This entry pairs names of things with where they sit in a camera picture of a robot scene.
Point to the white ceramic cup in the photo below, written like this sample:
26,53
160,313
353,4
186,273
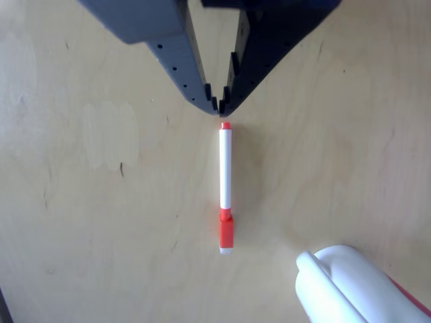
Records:
357,289

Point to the white pen with red cap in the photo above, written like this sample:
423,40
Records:
225,168

